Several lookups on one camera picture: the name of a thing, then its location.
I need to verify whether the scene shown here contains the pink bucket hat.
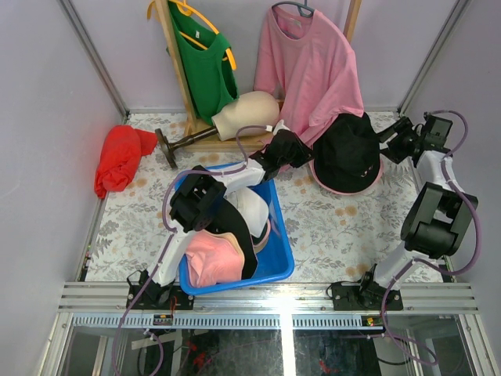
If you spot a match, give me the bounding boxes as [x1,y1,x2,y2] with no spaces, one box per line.
[308,160,383,196]

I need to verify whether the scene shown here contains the beige mannequin head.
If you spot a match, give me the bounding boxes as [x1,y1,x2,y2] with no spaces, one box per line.
[211,91,280,141]

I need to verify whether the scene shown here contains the black bucket hat beige brim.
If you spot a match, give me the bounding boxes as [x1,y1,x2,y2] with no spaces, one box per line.
[312,114,380,173]

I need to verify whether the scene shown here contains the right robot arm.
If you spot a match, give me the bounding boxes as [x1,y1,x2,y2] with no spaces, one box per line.
[356,110,480,309]

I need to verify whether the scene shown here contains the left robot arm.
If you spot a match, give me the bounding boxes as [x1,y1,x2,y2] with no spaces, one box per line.
[144,128,313,309]

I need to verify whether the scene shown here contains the white baseball cap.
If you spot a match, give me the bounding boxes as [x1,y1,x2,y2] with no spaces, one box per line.
[225,187,269,239]

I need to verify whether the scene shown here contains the pink t-shirt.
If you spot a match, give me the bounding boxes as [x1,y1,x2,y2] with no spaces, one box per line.
[254,6,364,146]

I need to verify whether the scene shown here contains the black cap in bin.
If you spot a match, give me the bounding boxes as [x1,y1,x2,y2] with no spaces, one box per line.
[207,199,258,280]

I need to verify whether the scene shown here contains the green tank top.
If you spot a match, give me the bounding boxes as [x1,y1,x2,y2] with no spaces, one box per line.
[170,11,240,125]

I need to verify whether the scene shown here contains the blue plastic bin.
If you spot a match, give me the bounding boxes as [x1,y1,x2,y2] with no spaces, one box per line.
[179,164,294,295]

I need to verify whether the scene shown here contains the pink cap in bin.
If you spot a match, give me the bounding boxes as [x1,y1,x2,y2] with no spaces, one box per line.
[185,230,245,288]

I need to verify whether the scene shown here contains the grey clothes hanger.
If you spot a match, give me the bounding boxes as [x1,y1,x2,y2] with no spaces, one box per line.
[272,1,315,40]

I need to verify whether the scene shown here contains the red cloth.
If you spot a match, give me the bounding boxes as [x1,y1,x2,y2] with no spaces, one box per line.
[94,125,157,199]

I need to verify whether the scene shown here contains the yellow clothes hanger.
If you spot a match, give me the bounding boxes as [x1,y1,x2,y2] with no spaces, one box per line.
[167,1,237,71]

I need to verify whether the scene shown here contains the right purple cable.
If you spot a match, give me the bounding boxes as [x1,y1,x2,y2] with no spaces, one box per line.
[379,109,483,367]

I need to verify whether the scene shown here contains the aluminium frame rail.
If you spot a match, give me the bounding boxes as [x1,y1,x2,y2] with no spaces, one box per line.
[56,282,480,331]

